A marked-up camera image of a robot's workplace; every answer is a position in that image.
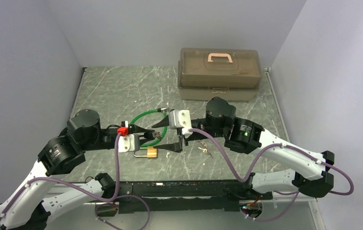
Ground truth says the black cable padlock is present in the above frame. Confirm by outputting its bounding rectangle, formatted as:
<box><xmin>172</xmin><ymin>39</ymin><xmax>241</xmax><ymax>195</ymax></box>
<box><xmin>141</xmin><ymin>131</ymin><xmax>164</xmax><ymax>147</ymax></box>

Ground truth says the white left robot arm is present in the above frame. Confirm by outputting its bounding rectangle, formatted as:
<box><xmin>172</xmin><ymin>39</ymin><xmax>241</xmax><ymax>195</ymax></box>
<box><xmin>0</xmin><ymin>109</ymin><xmax>161</xmax><ymax>230</ymax></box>

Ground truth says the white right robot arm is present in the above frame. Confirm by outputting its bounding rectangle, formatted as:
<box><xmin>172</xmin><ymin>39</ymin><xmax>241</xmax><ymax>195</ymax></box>
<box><xmin>155</xmin><ymin>97</ymin><xmax>335</xmax><ymax>199</ymax></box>

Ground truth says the silver key bunch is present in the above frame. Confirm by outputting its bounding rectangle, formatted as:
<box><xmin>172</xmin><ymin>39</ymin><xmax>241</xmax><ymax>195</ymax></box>
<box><xmin>198</xmin><ymin>140</ymin><xmax>213</xmax><ymax>158</ymax></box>

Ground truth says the brass padlock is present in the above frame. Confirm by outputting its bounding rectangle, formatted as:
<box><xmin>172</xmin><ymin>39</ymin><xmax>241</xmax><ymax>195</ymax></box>
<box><xmin>133</xmin><ymin>146</ymin><xmax>158</xmax><ymax>159</ymax></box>

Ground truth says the brown plastic toolbox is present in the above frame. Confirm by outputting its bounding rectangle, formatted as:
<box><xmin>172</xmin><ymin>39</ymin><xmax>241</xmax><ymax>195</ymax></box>
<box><xmin>177</xmin><ymin>48</ymin><xmax>263</xmax><ymax>101</ymax></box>

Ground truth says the green cable lock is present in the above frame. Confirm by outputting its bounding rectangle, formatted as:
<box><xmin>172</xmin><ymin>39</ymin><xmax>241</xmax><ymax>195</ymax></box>
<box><xmin>129</xmin><ymin>107</ymin><xmax>170</xmax><ymax>147</ymax></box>

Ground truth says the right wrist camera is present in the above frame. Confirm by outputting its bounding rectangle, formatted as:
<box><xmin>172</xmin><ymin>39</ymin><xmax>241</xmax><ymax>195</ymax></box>
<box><xmin>168</xmin><ymin>110</ymin><xmax>192</xmax><ymax>136</ymax></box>

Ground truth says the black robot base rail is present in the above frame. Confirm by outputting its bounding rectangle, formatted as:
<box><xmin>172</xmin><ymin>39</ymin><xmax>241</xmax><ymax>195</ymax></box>
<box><xmin>116</xmin><ymin>180</ymin><xmax>273</xmax><ymax>214</ymax></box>

